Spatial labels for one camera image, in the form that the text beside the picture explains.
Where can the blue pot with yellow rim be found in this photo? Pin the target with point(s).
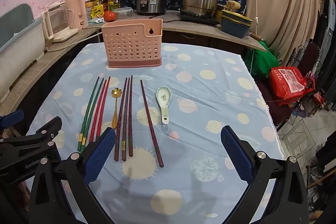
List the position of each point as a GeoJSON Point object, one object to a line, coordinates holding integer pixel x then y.
{"type": "Point", "coordinates": [235, 26]}

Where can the glass food container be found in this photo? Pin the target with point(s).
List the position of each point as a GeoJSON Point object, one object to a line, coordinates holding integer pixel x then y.
{"type": "Point", "coordinates": [124, 12]}

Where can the blue dotted tablecloth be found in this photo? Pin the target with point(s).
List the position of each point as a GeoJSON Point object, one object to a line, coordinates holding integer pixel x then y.
{"type": "Point", "coordinates": [199, 82]}

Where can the green plastic bag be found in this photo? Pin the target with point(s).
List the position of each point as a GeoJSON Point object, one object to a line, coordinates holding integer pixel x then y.
{"type": "Point", "coordinates": [265, 61]}

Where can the white blue small packet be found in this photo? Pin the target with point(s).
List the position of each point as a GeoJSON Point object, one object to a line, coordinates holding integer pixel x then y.
{"type": "Point", "coordinates": [96, 20]}

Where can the gold flower spoon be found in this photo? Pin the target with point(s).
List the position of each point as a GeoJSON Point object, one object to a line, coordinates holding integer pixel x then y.
{"type": "Point", "coordinates": [117, 93]}

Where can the green chopsticks pair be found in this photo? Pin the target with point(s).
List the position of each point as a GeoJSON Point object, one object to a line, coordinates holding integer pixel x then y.
{"type": "Point", "coordinates": [92, 119]}

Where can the white plastic tub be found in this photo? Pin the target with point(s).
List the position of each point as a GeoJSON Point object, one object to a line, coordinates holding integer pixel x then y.
{"type": "Point", "coordinates": [18, 56]}

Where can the brown scrubber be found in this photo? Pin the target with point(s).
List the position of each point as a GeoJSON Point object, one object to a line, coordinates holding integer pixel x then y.
{"type": "Point", "coordinates": [233, 5]}

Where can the dark metal chair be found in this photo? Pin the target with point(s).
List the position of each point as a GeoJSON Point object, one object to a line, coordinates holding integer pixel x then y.
{"type": "Point", "coordinates": [312, 56]}

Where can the red chopstick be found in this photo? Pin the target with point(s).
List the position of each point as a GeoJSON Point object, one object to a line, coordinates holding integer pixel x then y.
{"type": "Point", "coordinates": [99, 111]}
{"type": "Point", "coordinates": [104, 108]}

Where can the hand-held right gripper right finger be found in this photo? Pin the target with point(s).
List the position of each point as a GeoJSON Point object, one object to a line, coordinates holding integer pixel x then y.
{"type": "Point", "coordinates": [236, 154]}

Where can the brown chopstick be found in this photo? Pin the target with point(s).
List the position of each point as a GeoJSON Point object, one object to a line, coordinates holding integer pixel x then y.
{"type": "Point", "coordinates": [130, 119]}
{"type": "Point", "coordinates": [126, 119]}
{"type": "Point", "coordinates": [151, 124]}
{"type": "Point", "coordinates": [121, 119]}

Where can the steel rice cooker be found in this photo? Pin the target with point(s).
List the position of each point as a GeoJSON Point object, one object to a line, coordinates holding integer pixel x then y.
{"type": "Point", "coordinates": [151, 1]}

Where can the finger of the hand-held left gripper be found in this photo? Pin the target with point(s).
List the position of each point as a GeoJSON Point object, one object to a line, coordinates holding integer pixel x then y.
{"type": "Point", "coordinates": [11, 119]}
{"type": "Point", "coordinates": [50, 128]}

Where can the yellow packet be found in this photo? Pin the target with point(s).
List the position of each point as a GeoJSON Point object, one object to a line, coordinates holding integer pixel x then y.
{"type": "Point", "coordinates": [96, 12]}

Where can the white glass kettle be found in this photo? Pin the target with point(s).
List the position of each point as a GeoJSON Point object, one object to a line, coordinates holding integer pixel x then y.
{"type": "Point", "coordinates": [59, 24]}

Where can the red plastic bag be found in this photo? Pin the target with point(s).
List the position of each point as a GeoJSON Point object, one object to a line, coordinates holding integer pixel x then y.
{"type": "Point", "coordinates": [287, 82]}

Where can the white ceramic soup spoon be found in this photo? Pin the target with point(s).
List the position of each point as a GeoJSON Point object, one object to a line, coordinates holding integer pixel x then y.
{"type": "Point", "coordinates": [163, 95]}

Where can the hanging dark clothes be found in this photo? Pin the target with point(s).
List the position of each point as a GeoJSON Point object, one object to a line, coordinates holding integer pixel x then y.
{"type": "Point", "coordinates": [328, 29]}

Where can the pink perforated utensil holder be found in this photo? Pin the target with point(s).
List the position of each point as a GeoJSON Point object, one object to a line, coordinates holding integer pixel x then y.
{"type": "Point", "coordinates": [131, 43]}

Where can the beige curtain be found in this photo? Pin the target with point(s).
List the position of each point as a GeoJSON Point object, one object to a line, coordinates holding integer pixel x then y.
{"type": "Point", "coordinates": [283, 3]}

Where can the grey curved counter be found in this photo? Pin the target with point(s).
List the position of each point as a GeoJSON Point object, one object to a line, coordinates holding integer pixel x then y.
{"type": "Point", "coordinates": [183, 27]}

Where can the black induction cooker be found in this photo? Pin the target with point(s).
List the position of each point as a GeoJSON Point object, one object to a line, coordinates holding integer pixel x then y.
{"type": "Point", "coordinates": [199, 19]}

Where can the pink electric kettle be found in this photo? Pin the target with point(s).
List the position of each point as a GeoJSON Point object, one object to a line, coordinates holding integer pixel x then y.
{"type": "Point", "coordinates": [77, 10]}

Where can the red tomato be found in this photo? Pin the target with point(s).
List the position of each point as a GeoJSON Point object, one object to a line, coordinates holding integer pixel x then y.
{"type": "Point", "coordinates": [110, 16]}

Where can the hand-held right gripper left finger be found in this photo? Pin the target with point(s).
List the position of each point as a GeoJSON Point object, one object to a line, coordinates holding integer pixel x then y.
{"type": "Point", "coordinates": [101, 154]}

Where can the green chopstick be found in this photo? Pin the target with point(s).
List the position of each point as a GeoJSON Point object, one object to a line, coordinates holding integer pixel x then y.
{"type": "Point", "coordinates": [89, 113]}

